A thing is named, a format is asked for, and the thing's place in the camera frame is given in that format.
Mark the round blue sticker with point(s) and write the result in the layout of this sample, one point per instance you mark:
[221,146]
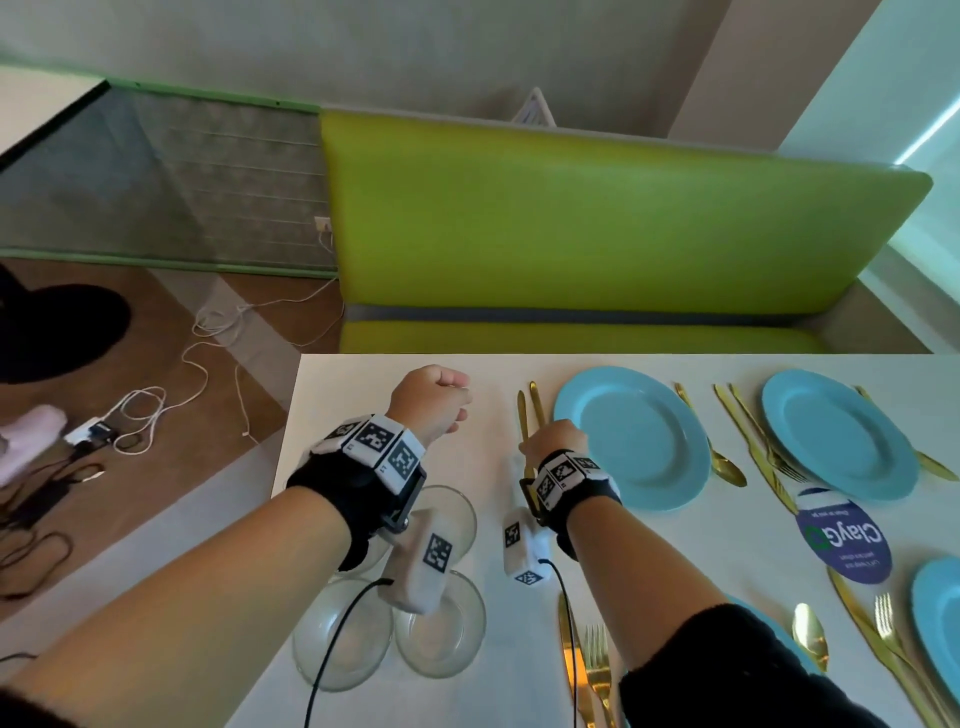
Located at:
[844,536]

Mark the green padded bench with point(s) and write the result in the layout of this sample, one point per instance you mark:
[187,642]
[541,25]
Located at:
[600,232]

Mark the black round object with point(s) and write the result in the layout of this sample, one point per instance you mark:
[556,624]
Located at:
[52,330]

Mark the person's left forearm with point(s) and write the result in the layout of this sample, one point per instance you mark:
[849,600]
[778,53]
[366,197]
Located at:
[187,592]

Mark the person's left hand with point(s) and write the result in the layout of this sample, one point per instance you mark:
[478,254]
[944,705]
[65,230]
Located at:
[424,401]

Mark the black marker wristband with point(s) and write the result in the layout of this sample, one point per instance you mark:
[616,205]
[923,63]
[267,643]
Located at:
[574,487]
[360,480]

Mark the person's left fingers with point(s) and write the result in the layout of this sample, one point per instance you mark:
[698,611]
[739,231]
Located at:
[457,397]

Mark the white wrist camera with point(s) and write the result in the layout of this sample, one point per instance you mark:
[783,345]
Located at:
[420,562]
[525,547]

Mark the person's right forearm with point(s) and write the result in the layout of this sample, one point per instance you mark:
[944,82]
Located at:
[637,577]

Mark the white fabric object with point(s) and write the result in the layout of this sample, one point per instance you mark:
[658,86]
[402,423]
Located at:
[26,442]

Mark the gold spoon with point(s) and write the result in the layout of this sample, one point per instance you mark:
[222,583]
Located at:
[930,461]
[810,634]
[724,465]

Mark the person's right hand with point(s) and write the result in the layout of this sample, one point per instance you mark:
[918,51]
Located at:
[556,439]

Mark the clear glass plate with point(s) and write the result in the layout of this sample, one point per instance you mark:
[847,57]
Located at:
[446,637]
[459,517]
[352,645]

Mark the white power adapter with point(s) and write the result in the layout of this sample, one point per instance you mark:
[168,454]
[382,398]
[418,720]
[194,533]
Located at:
[88,433]

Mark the green framed grey panel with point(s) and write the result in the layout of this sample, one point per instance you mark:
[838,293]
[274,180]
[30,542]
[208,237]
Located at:
[187,180]

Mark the white wall socket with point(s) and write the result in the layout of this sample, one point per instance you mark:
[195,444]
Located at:
[324,224]

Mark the black sleeve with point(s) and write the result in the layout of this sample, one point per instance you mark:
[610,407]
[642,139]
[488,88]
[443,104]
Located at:
[735,675]

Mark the white folded stand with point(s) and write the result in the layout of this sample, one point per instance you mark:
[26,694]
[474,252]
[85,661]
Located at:
[534,109]

